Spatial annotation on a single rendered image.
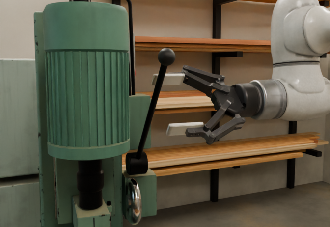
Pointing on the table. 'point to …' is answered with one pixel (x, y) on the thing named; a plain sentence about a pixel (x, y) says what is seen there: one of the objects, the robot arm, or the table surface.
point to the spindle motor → (86, 80)
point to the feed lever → (165, 54)
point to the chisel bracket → (90, 215)
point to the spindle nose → (90, 184)
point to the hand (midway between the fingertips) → (164, 103)
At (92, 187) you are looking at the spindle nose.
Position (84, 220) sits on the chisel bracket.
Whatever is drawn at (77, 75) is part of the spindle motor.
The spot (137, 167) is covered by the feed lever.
